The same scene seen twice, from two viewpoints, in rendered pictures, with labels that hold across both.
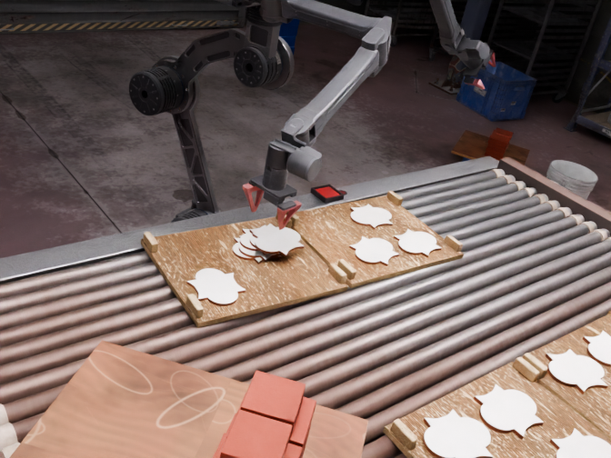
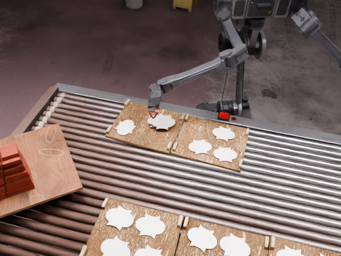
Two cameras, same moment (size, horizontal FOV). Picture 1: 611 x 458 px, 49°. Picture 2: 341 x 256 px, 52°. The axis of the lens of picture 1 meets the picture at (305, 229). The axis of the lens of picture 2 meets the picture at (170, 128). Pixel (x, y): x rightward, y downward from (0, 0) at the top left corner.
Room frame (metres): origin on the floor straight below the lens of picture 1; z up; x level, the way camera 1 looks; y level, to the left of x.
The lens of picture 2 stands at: (0.61, -1.25, 2.49)
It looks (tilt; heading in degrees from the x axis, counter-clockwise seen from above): 45 degrees down; 55
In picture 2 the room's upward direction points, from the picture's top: 3 degrees clockwise
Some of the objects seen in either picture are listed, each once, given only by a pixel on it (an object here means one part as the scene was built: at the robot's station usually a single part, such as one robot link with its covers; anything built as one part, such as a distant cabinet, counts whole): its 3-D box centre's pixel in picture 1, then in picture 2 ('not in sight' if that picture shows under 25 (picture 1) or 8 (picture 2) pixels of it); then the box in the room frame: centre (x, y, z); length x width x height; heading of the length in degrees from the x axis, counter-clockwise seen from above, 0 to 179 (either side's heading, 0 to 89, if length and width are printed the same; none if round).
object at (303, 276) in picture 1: (243, 264); (146, 125); (1.39, 0.14, 0.93); 0.41 x 0.35 x 0.02; 128
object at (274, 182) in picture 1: (275, 177); (154, 98); (1.42, 0.10, 1.17); 0.10 x 0.07 x 0.07; 54
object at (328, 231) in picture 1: (371, 236); (211, 141); (1.66, -0.19, 0.93); 0.41 x 0.35 x 0.02; 129
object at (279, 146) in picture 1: (281, 155); (154, 90); (1.42, 0.09, 1.23); 0.07 x 0.06 x 0.07; 63
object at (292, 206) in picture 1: (280, 210); (153, 110); (1.40, 0.07, 1.10); 0.07 x 0.07 x 0.09; 54
